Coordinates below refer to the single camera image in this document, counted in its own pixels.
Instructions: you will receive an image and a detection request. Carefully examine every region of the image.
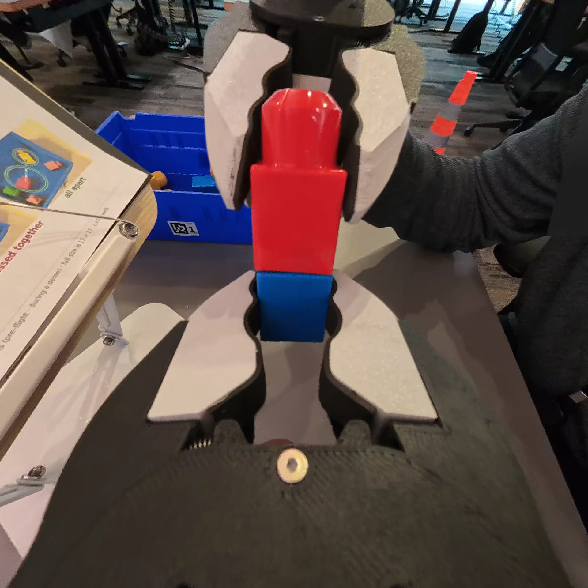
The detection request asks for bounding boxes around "blue bin of blocks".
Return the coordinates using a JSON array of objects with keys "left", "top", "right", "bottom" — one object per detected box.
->
[{"left": 96, "top": 110, "right": 255, "bottom": 244}]

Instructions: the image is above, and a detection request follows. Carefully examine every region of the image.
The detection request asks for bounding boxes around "person's torso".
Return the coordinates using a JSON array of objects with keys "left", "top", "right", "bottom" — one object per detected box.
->
[{"left": 496, "top": 193, "right": 588, "bottom": 506}]

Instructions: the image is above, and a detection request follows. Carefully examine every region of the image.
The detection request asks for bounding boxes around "wire page holder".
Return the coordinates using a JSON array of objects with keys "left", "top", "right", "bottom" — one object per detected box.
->
[{"left": 0, "top": 202, "right": 139, "bottom": 239}]

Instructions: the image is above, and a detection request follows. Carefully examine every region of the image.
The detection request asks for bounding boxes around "black office chair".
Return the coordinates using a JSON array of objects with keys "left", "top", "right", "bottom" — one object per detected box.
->
[{"left": 464, "top": 41, "right": 579, "bottom": 138}]

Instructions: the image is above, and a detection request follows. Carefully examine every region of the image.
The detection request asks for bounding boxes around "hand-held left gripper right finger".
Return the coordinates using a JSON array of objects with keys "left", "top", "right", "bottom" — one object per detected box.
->
[{"left": 318, "top": 273, "right": 439, "bottom": 445}]

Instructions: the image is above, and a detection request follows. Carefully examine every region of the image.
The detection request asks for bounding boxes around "printed instruction sheet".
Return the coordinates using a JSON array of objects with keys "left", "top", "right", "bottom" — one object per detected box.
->
[{"left": 0, "top": 73, "right": 152, "bottom": 391}]

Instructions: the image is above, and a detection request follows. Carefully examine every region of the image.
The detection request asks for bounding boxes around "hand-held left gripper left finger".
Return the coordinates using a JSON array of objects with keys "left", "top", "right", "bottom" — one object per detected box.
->
[{"left": 146, "top": 270, "right": 268, "bottom": 444}]

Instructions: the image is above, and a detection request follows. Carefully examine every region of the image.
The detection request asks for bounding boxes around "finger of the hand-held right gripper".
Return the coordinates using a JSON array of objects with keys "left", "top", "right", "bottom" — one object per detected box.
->
[
  {"left": 203, "top": 32, "right": 293, "bottom": 212},
  {"left": 341, "top": 47, "right": 412, "bottom": 225}
]

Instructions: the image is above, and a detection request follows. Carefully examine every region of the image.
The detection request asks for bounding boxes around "grey desk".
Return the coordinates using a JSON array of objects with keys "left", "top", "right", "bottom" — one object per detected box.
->
[{"left": 0, "top": 230, "right": 588, "bottom": 588}]

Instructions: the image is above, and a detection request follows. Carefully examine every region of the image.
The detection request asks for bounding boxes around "pile of toy blocks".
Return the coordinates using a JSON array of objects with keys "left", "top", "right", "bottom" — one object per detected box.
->
[{"left": 149, "top": 170, "right": 219, "bottom": 193}]

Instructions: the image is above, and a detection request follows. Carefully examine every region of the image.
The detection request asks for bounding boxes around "black backpack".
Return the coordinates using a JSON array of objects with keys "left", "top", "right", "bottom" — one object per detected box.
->
[{"left": 448, "top": 11, "right": 494, "bottom": 55}]

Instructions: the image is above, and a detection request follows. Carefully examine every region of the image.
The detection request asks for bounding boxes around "orange traffic cone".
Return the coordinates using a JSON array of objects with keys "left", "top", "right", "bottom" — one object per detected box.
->
[{"left": 422, "top": 70, "right": 478, "bottom": 156}]

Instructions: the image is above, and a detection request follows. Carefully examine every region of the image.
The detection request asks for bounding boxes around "person's right forearm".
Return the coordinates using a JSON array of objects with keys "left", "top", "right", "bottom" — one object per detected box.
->
[{"left": 363, "top": 80, "right": 588, "bottom": 254}]

